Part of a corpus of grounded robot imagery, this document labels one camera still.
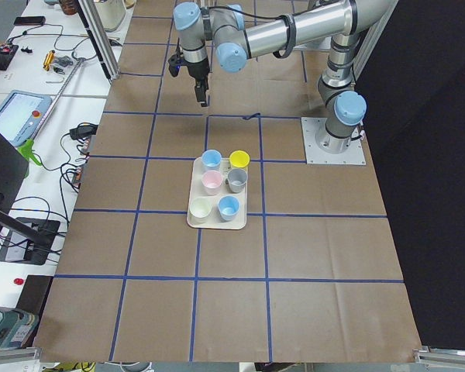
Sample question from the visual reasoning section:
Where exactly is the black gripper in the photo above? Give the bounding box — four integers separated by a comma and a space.
168, 45, 210, 107

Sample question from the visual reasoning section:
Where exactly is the light blue plastic cup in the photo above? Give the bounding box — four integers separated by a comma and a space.
201, 149, 222, 171

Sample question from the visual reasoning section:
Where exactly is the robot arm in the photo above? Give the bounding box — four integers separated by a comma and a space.
168, 0, 391, 154

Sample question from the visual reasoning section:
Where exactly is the yellow plastic cup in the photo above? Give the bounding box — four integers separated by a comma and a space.
229, 150, 250, 169

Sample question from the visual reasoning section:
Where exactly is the pink plastic cup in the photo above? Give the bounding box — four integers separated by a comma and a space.
201, 170, 223, 195

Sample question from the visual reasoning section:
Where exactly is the grey plastic cup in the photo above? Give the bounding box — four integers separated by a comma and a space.
227, 168, 248, 193

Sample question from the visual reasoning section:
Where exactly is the pale green plastic cup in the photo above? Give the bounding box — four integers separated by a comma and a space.
189, 198, 212, 224

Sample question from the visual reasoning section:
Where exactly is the cream serving tray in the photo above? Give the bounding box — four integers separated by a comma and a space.
187, 157, 247, 230

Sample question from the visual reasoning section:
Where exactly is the white grabber tool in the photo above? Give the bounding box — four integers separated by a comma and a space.
22, 57, 88, 148

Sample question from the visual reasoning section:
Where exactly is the yellow screwdriver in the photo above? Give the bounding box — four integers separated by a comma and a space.
43, 50, 55, 71

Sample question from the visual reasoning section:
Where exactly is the green plastic tool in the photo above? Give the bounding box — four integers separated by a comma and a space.
17, 139, 43, 167

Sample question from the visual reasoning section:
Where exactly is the teach pendant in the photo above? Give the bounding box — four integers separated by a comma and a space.
0, 90, 52, 147

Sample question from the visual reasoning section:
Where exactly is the black smartphone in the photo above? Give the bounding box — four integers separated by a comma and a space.
13, 15, 46, 26

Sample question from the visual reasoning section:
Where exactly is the black monitor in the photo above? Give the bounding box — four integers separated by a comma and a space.
0, 133, 28, 214

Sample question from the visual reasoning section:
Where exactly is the black monitor stand base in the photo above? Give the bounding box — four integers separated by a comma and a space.
0, 217, 60, 266

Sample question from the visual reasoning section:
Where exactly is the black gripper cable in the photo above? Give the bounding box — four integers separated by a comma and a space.
201, 3, 298, 60

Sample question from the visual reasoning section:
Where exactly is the aluminium frame post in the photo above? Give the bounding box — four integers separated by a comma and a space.
74, 0, 119, 81

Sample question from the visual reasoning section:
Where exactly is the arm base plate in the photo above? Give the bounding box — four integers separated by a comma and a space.
301, 117, 367, 166

